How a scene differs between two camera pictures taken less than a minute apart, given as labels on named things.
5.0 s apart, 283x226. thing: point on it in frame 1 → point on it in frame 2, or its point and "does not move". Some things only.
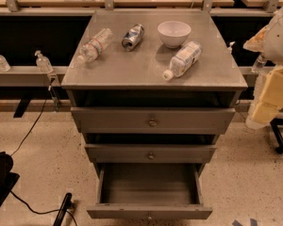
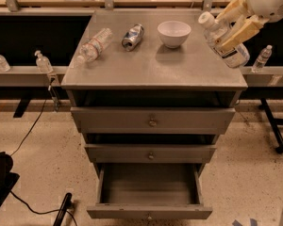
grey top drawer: x=153 y=120 does not move
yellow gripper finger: x=278 y=88 → x=236 y=10
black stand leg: x=66 y=204 does not move
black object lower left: x=2 y=179 does not move
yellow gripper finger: x=264 y=113 → x=251 y=27
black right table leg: x=274 y=123 does not move
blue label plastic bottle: x=186 y=57 → x=238 y=56
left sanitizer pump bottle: x=42 y=63 does not move
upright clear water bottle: x=259 y=64 does not move
